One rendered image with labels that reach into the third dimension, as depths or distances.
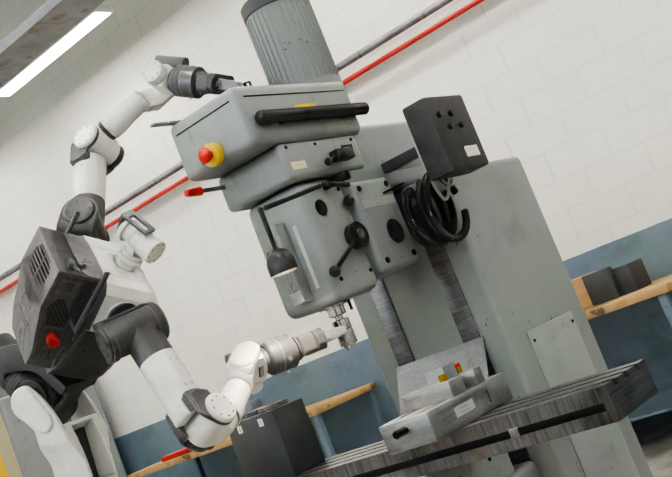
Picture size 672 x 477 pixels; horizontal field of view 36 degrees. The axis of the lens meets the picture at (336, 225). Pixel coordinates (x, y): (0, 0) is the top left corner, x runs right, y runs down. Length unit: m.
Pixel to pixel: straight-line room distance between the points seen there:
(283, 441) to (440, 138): 0.92
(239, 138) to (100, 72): 7.12
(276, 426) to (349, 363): 5.28
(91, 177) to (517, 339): 1.25
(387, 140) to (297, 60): 0.35
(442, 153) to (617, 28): 4.17
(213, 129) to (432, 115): 0.57
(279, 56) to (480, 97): 4.35
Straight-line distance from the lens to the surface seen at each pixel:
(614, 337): 7.01
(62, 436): 2.72
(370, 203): 2.79
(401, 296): 3.05
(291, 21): 2.97
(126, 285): 2.55
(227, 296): 8.82
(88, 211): 2.74
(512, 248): 3.08
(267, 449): 2.93
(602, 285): 6.39
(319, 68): 2.94
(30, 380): 2.78
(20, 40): 6.49
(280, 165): 2.60
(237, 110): 2.56
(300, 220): 2.63
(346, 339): 2.70
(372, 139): 2.94
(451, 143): 2.74
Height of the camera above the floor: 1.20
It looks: 6 degrees up
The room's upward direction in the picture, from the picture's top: 22 degrees counter-clockwise
